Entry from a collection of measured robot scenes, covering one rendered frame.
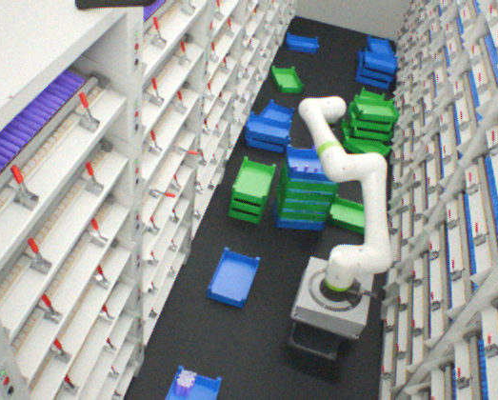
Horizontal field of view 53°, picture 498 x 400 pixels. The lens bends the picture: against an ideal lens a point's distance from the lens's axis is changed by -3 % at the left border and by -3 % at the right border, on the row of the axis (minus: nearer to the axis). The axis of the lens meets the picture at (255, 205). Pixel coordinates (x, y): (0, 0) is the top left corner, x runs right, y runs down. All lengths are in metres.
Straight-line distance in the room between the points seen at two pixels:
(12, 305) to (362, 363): 1.92
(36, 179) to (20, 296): 0.25
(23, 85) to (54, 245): 0.45
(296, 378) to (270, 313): 0.38
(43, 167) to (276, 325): 1.82
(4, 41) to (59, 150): 0.26
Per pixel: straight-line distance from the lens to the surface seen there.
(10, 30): 1.09
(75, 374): 1.73
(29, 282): 1.19
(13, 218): 1.04
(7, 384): 1.19
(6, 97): 0.89
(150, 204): 1.89
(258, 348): 2.61
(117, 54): 1.30
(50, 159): 1.14
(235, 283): 2.80
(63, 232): 1.26
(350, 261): 2.22
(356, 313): 2.36
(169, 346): 2.57
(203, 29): 1.98
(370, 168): 2.25
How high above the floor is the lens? 2.23
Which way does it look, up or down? 44 degrees down
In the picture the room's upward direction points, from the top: 12 degrees clockwise
